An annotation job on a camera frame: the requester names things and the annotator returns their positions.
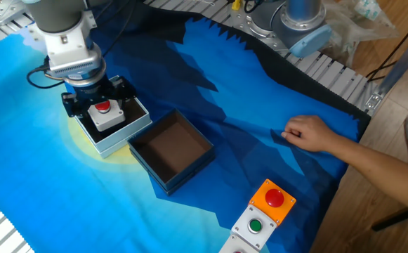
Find silver metal bracket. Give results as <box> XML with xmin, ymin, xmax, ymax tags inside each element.
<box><xmin>0</xmin><ymin>0</ymin><xmax>27</xmax><ymax>27</ymax></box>

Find white green-button switch box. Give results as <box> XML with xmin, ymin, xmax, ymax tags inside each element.
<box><xmin>230</xmin><ymin>205</ymin><xmax>277</xmax><ymax>251</ymax></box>

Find light blue open box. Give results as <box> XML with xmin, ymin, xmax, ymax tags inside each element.
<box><xmin>70</xmin><ymin>75</ymin><xmax>153</xmax><ymax>159</ymax></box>

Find bare human hand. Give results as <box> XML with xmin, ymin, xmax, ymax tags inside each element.
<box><xmin>280</xmin><ymin>115</ymin><xmax>341</xmax><ymax>154</ymax></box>

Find blue mountain print cloth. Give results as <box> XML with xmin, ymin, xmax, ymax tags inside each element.
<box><xmin>0</xmin><ymin>3</ymin><xmax>371</xmax><ymax>253</ymax></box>

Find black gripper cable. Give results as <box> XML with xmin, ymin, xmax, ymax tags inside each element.
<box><xmin>26</xmin><ymin>0</ymin><xmax>136</xmax><ymax>90</ymax></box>

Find dark blue open box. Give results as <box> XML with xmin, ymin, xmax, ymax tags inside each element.
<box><xmin>127</xmin><ymin>108</ymin><xmax>216</xmax><ymax>196</ymax></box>

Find bare human forearm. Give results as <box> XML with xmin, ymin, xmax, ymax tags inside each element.
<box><xmin>329</xmin><ymin>135</ymin><xmax>408</xmax><ymax>222</ymax></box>

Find black floor bar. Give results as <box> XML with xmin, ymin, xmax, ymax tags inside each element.
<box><xmin>371</xmin><ymin>207</ymin><xmax>408</xmax><ymax>232</ymax></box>

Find black floor cables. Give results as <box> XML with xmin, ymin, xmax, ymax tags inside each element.
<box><xmin>364</xmin><ymin>10</ymin><xmax>408</xmax><ymax>82</ymax></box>

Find aluminium frame profile with bracket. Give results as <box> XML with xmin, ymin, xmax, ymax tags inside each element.
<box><xmin>364</xmin><ymin>24</ymin><xmax>408</xmax><ymax>113</ymax></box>

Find orange red-button switch box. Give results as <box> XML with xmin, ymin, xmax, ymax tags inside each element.
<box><xmin>248</xmin><ymin>179</ymin><xmax>297</xmax><ymax>227</ymax></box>

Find clear plastic bag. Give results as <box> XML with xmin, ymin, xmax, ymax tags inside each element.
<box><xmin>321</xmin><ymin>0</ymin><xmax>400</xmax><ymax>67</ymax></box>

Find white red-button switch box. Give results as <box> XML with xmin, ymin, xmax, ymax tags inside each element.
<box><xmin>86</xmin><ymin>100</ymin><xmax>126</xmax><ymax>133</ymax></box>

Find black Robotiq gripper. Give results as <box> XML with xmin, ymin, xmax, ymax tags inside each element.
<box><xmin>61</xmin><ymin>75</ymin><xmax>138</xmax><ymax>119</ymax></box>

